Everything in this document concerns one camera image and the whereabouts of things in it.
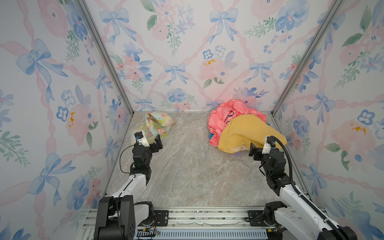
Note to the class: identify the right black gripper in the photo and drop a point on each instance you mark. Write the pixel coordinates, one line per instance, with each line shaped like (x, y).
(253, 151)

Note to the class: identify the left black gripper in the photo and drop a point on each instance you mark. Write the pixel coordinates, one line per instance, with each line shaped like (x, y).
(155, 149)

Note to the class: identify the pastel tie-dye cloth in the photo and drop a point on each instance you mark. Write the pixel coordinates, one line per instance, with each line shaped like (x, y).
(155, 123)

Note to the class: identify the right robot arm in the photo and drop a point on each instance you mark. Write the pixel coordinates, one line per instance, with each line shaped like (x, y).
(295, 212)

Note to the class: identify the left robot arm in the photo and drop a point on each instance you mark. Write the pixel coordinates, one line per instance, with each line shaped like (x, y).
(119, 215)

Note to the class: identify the purple cloth under pile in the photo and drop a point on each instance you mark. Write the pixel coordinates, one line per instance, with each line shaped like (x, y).
(238, 154)

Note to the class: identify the yellow cloth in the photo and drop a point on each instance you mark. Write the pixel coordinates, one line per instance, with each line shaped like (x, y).
(244, 130)

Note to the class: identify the pink patterned cloth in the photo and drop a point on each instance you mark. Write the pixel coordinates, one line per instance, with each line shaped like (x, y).
(224, 113)

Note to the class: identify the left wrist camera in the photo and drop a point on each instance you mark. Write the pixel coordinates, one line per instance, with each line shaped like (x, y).
(144, 142)

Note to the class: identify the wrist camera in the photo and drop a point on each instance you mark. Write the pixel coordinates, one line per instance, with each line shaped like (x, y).
(269, 145)
(144, 142)

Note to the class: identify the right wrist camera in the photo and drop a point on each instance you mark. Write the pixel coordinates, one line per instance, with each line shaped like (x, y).
(269, 145)

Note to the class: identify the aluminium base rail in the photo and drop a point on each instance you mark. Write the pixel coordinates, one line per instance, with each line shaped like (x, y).
(212, 223)

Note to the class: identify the left aluminium corner post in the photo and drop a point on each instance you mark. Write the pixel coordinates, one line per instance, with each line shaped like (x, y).
(90, 23)

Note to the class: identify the aluminium corner post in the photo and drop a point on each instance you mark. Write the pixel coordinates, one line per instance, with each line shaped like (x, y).
(90, 23)
(323, 28)

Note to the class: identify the right aluminium corner post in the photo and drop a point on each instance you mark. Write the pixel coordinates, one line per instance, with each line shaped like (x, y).
(323, 28)

